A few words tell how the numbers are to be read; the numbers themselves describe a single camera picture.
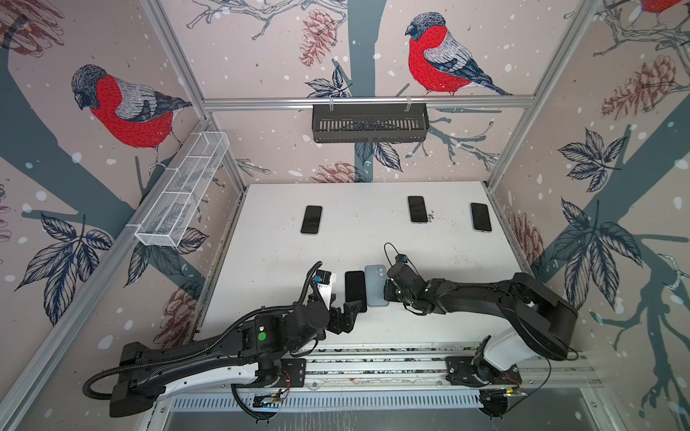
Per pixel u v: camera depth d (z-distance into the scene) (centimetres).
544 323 44
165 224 70
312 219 110
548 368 76
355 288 95
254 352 49
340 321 60
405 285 68
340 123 107
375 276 92
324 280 61
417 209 119
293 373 73
